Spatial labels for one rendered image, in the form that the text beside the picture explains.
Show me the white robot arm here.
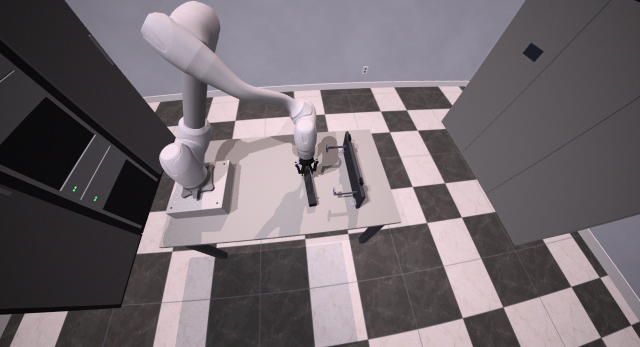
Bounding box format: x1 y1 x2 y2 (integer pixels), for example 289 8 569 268
141 1 317 199

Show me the black rectangular panel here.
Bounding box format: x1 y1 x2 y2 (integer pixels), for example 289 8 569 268
343 131 366 209

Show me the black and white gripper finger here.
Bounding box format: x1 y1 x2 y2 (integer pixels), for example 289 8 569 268
294 162 306 180
308 158 319 178

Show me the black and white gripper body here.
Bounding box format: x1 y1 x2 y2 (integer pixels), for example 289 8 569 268
299 157 314 166

